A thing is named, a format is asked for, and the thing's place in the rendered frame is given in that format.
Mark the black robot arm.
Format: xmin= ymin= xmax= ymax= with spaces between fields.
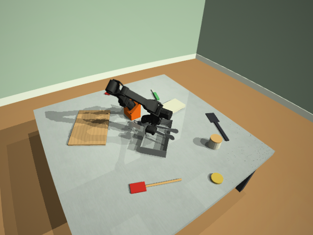
xmin=105 ymin=79 xmax=173 ymax=124

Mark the yellow round disc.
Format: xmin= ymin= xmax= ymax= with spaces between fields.
xmin=211 ymin=173 xmax=224 ymax=185

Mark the black spatula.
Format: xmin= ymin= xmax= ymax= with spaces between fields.
xmin=205 ymin=113 xmax=229 ymax=141

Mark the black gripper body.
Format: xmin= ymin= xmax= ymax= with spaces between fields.
xmin=145 ymin=115 xmax=163 ymax=134

